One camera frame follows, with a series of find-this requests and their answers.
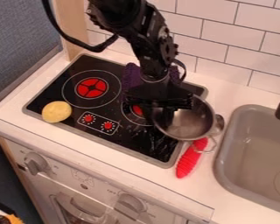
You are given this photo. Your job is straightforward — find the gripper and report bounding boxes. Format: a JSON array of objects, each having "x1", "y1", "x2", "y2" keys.
[{"x1": 123, "y1": 75, "x2": 195, "y2": 130}]

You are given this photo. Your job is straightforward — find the silver pot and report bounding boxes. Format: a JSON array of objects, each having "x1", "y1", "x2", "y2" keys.
[{"x1": 150, "y1": 94, "x2": 227, "y2": 154}]

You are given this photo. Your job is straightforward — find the toy stove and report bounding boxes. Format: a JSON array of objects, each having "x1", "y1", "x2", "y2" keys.
[{"x1": 22, "y1": 52, "x2": 209, "y2": 170}]

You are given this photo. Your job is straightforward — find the toy sink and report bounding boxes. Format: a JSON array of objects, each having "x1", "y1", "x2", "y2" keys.
[{"x1": 212, "y1": 103, "x2": 280, "y2": 217}]

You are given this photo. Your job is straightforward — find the black cable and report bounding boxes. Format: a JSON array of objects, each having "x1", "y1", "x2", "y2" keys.
[{"x1": 40, "y1": 0, "x2": 121, "y2": 53}]

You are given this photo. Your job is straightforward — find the purple cloth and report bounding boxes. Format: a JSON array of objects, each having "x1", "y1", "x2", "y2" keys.
[{"x1": 121, "y1": 61, "x2": 184, "y2": 92}]

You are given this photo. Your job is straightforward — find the yellow toy potato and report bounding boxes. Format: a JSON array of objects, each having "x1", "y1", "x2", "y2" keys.
[{"x1": 40, "y1": 100, "x2": 74, "y2": 124}]

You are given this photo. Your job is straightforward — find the red ribbed toy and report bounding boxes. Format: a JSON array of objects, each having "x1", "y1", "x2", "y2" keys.
[{"x1": 175, "y1": 136, "x2": 211, "y2": 179}]

